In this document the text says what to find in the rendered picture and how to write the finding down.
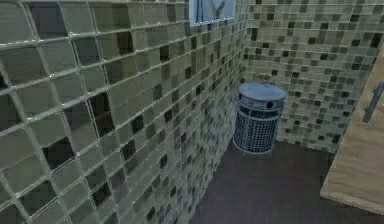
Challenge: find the grey cabinet bar handle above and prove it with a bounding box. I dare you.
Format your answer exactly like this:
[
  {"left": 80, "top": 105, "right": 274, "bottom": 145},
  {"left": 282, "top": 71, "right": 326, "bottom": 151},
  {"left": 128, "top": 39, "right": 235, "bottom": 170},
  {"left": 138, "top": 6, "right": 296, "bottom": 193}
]
[{"left": 362, "top": 81, "right": 384, "bottom": 124}]

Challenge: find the grey mesh waste bin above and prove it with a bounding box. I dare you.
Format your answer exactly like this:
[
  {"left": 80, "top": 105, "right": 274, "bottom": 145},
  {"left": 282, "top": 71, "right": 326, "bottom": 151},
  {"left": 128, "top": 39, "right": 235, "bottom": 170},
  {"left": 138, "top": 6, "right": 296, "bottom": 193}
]
[{"left": 232, "top": 82, "right": 288, "bottom": 156}]

